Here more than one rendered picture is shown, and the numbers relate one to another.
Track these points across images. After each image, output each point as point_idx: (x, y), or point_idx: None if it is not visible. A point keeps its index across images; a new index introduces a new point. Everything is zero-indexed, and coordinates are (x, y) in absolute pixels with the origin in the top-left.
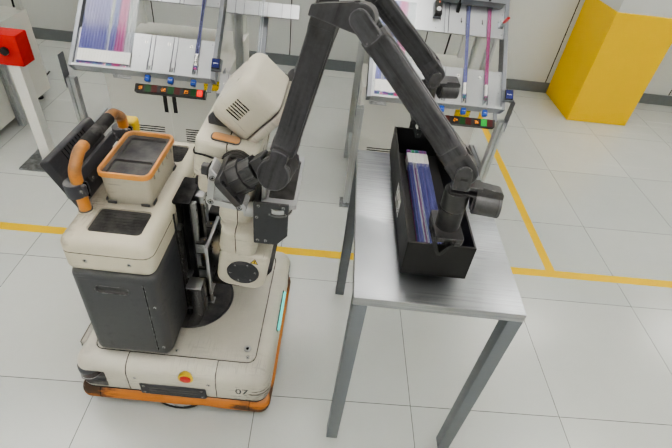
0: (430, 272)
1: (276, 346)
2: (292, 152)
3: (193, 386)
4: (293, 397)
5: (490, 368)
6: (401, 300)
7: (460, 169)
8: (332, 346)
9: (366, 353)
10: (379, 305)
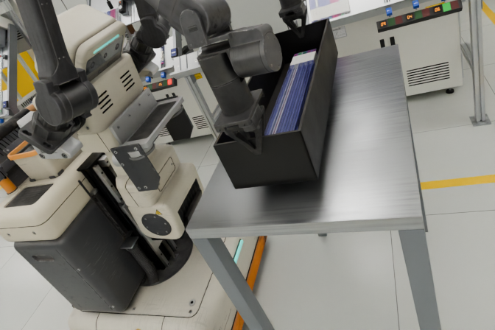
0: (268, 180)
1: None
2: (53, 77)
3: None
4: None
5: (429, 308)
6: (238, 224)
7: (180, 16)
8: (311, 293)
9: (348, 297)
10: (217, 235)
